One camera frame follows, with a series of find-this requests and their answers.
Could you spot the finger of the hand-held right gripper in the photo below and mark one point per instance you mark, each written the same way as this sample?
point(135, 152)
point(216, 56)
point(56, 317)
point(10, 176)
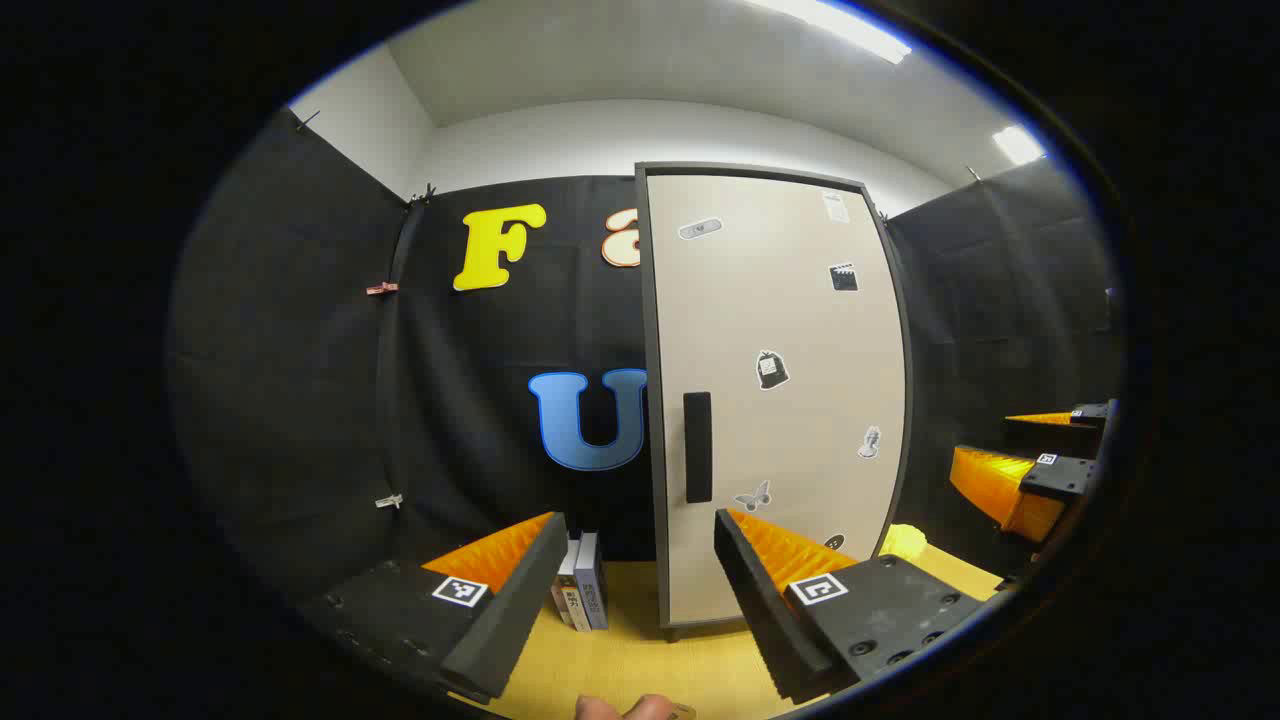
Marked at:
point(1050, 435)
point(1060, 480)

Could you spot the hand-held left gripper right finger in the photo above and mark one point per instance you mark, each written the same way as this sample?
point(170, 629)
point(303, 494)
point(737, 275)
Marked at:
point(765, 620)

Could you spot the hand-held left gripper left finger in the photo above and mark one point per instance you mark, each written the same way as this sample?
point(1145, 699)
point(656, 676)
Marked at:
point(515, 620)

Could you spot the yellow coaster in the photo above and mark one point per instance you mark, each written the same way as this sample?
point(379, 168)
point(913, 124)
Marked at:
point(903, 541)

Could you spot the dark grey cabinet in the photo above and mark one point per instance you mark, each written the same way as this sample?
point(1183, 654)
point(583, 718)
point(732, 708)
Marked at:
point(656, 500)

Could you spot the beige cabinet door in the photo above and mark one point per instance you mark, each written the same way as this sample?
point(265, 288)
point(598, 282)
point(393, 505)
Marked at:
point(780, 300)

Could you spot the white book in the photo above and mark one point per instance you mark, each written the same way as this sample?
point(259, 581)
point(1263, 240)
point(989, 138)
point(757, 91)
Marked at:
point(568, 592)

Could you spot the small white clip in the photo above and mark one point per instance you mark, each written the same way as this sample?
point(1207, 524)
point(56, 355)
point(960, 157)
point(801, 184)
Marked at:
point(389, 500)

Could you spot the small ceiling light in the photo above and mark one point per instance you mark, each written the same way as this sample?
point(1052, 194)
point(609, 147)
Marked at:
point(1018, 145)

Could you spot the black backdrop cloth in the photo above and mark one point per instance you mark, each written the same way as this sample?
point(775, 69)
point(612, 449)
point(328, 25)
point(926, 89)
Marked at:
point(300, 350)

